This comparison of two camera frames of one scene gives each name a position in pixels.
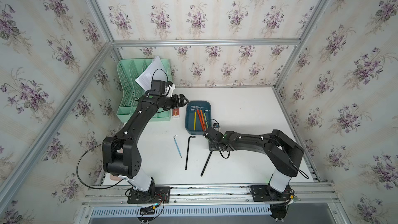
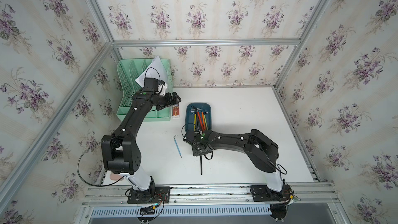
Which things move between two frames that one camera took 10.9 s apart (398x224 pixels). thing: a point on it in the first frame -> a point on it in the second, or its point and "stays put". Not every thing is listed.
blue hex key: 177,146 stays put
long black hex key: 207,163 -> 196,116
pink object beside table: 112,177 stays put
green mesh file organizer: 130,92 stays put
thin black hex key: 187,150 -> 201,165
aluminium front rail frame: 315,198 stays put
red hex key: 200,119 stays put
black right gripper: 210,148 -> 194,153
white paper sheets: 156,71 stays put
